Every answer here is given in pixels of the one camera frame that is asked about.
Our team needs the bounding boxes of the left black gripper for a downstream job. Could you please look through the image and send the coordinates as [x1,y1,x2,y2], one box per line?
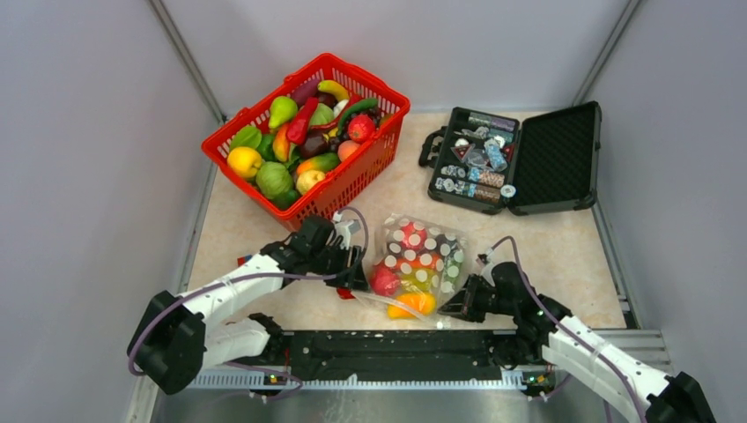
[309,242,371,293]

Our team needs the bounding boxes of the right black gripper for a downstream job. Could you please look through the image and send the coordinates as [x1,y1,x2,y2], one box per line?
[438,273,517,323]

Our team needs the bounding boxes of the red toy apple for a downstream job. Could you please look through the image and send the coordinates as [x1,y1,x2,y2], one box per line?
[369,266,401,297]
[392,219,427,251]

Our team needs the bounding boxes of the clear zip top bag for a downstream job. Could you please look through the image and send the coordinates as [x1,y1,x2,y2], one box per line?
[350,213,470,330]

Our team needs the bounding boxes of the yellow orange toy mango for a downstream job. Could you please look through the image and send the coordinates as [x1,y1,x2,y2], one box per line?
[387,292,437,320]

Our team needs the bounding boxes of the orange toy carrot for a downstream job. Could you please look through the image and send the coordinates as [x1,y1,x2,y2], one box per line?
[396,253,445,271]

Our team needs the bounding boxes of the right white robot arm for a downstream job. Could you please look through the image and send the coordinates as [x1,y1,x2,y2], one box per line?
[439,255,715,422]

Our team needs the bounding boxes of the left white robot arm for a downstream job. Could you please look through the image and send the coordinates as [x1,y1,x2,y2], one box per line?
[126,208,370,395]

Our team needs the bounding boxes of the yellow and red button toy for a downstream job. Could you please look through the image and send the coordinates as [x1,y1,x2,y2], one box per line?
[336,288,355,300]

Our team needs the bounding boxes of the red blue building block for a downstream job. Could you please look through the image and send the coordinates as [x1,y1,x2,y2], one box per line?
[237,255,253,266]

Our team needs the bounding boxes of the red plastic basket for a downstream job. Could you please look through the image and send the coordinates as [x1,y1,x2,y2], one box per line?
[202,53,410,230]

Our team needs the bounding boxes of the red toy chili pepper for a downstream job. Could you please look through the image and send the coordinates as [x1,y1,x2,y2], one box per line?
[286,97,319,145]

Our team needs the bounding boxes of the yellow toy lemon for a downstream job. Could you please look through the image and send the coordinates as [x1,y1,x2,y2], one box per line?
[227,146,264,181]

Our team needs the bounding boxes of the black open case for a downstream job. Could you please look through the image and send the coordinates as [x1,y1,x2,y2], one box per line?
[418,101,603,216]

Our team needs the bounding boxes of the poker chips row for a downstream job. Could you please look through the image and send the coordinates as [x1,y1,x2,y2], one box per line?
[424,108,520,214]

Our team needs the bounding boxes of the green toy cucumber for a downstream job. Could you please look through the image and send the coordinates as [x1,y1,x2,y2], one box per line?
[337,97,378,135]

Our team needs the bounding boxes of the green toy pear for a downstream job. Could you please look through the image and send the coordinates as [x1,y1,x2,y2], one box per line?
[268,96,299,130]

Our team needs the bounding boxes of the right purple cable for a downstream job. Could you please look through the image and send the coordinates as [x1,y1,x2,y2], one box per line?
[487,236,649,423]

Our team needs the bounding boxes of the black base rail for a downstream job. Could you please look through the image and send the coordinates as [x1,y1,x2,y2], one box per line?
[227,330,576,387]

